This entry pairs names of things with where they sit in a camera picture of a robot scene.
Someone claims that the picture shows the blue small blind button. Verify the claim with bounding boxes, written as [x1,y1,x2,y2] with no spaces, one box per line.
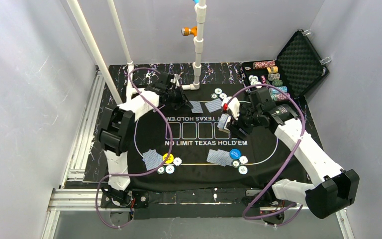
[229,149,241,160]

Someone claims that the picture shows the blue playing card deck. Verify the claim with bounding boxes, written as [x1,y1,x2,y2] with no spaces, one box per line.
[217,114,233,134]

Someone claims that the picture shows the white blue poker chip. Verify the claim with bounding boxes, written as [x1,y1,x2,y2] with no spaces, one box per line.
[239,156,249,165]
[173,157,182,166]
[219,93,227,100]

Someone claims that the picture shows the blue-backed playing card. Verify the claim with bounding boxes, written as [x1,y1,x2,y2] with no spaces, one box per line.
[204,99,222,113]
[190,101,203,114]
[206,149,226,167]
[143,149,162,170]
[145,152,163,171]
[217,150,233,166]

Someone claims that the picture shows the white light-blue ten chip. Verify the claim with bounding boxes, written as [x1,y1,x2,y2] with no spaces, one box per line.
[238,165,248,175]

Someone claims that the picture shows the yellow big blind button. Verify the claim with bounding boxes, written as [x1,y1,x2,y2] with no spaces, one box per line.
[163,153,175,164]

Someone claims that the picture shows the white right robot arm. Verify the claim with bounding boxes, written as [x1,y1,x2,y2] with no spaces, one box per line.
[218,84,360,219]

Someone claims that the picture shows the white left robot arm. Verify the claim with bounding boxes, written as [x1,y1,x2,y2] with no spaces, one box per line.
[98,72,192,191]

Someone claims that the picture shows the green and pink chip row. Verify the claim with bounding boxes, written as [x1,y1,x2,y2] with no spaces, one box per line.
[271,93,290,102]

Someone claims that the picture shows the blue chip row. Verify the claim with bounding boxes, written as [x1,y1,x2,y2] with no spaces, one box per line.
[269,86,287,95]

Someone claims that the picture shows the white chips in case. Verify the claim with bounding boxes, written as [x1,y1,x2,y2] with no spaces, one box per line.
[248,75,262,85]

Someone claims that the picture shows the dark green chip row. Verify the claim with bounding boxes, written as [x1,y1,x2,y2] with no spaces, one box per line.
[268,73,283,87]

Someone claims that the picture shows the yellow chip row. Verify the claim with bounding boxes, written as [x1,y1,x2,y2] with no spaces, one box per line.
[267,66,279,74]

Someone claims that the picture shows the red white chip row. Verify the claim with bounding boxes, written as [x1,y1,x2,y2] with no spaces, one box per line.
[252,60,276,69]

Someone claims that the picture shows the black poker felt mat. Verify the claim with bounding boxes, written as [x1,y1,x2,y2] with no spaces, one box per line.
[104,83,311,195]

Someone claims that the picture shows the black poker chip case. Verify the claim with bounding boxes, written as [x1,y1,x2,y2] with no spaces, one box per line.
[241,30,330,100]

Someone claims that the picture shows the orange clamp knob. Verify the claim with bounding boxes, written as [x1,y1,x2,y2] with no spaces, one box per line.
[181,26,197,37]

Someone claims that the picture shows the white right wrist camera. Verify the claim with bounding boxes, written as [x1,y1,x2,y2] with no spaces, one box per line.
[221,97,240,120]

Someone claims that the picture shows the white PVC pipe frame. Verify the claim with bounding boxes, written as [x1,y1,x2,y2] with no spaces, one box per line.
[66,0,207,103]

